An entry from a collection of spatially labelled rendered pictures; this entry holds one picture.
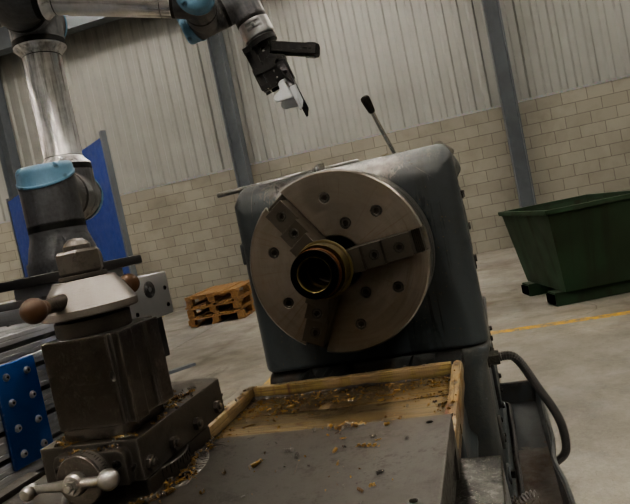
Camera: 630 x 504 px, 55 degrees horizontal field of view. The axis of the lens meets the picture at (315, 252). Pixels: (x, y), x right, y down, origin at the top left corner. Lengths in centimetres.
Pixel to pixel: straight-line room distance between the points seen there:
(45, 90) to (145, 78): 1112
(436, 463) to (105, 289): 29
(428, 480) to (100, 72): 1279
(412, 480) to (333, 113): 1092
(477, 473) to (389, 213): 55
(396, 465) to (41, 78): 126
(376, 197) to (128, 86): 1184
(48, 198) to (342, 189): 63
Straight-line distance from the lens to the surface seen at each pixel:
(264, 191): 124
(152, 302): 127
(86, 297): 52
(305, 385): 100
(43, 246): 134
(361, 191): 101
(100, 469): 52
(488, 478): 54
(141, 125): 1256
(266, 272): 106
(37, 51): 156
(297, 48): 148
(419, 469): 46
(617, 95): 1136
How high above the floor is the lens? 116
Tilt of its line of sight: 3 degrees down
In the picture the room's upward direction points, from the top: 12 degrees counter-clockwise
